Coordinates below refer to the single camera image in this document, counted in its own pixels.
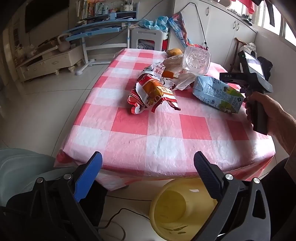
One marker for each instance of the beige kettlebell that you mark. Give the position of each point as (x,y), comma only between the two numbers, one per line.
(63,45)

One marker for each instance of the blue study desk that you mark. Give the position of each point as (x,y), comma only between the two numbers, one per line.
(97,30)

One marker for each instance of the blue plastic bag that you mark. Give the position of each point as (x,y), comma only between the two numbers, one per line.
(152,23)

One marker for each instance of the blue green milk carton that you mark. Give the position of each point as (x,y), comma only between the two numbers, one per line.
(215,92)

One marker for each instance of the grey sneaker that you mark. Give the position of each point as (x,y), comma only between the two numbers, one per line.
(246,18)

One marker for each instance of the white wall cabinet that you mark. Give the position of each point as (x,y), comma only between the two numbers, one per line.
(222,34)

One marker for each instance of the window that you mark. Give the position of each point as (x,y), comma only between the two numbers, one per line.
(277,18)

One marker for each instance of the white plastic bag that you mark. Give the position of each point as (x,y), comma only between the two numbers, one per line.
(26,51)

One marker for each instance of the person's right forearm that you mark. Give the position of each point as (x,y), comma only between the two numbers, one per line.
(289,139)

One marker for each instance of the row of books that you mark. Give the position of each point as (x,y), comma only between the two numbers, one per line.
(84,9)

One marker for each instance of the person's right hand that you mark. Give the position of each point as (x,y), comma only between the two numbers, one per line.
(274,111)

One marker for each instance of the pale blue chair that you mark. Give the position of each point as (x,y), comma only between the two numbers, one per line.
(18,166)

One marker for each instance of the clear plastic jar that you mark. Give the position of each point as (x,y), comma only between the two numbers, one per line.
(196,60)

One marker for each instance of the black wall television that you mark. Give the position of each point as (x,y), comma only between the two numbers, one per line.
(46,14)

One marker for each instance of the cream television cabinet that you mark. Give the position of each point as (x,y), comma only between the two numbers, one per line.
(46,62)

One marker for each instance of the white tissue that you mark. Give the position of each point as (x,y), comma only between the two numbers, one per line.
(185,81)

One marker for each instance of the black hanging garment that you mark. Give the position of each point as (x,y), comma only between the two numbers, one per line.
(270,14)

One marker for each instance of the white pen holder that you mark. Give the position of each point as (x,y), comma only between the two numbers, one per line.
(128,7)

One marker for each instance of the red snack bag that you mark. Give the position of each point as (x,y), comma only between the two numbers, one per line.
(152,92)

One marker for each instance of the colourful hanging bag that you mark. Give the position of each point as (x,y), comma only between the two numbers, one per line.
(205,44)

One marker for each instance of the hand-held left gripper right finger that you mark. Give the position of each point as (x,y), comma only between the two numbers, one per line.
(205,176)

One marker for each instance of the yellow plastic basin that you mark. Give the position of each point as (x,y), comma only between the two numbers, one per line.
(171,208)

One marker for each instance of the red white checkered tablecloth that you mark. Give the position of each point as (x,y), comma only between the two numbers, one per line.
(161,129)

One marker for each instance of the translucent plastic bag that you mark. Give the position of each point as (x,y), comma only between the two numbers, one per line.
(173,62)

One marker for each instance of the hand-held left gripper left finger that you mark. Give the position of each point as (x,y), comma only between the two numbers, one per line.
(89,178)

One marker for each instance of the white plastic stool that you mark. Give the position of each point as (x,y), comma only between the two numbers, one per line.
(148,33)

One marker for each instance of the red hanging garment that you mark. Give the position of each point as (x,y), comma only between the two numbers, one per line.
(248,5)

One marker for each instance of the dark wooden chair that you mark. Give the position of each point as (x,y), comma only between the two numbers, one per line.
(237,49)

